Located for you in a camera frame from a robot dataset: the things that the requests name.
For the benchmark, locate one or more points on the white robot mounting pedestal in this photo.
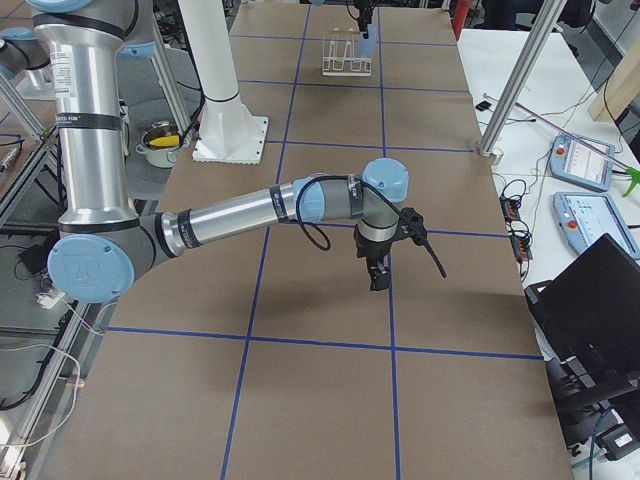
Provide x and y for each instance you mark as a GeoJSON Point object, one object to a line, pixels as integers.
{"type": "Point", "coordinates": [228, 132]}

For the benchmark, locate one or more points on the white enamel pot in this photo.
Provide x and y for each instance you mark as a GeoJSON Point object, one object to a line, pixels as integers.
{"type": "Point", "coordinates": [159, 144]}

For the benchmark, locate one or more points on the black laptop on stand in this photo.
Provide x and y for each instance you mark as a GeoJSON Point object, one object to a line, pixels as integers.
{"type": "Point", "coordinates": [590, 313]}

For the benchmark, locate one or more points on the white wire cup holder rack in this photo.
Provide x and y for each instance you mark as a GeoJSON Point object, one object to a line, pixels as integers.
{"type": "Point", "coordinates": [339, 57]}

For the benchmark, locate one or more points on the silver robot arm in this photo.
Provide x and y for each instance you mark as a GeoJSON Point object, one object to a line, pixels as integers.
{"type": "Point", "coordinates": [110, 235]}

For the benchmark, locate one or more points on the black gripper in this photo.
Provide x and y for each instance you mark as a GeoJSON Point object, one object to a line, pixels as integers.
{"type": "Point", "coordinates": [370, 249]}
{"type": "Point", "coordinates": [363, 10]}

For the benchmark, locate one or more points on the light blue plastic cup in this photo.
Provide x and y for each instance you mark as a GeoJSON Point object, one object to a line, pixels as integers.
{"type": "Point", "coordinates": [366, 46]}

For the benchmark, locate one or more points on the aluminium frame post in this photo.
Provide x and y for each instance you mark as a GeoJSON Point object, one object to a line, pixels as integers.
{"type": "Point", "coordinates": [534, 44]}

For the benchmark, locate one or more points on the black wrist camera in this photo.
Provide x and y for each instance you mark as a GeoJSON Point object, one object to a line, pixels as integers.
{"type": "Point", "coordinates": [410, 225]}

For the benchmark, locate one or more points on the blue teach pendant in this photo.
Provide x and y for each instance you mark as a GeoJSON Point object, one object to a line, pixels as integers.
{"type": "Point", "coordinates": [573, 162]}
{"type": "Point", "coordinates": [585, 217]}

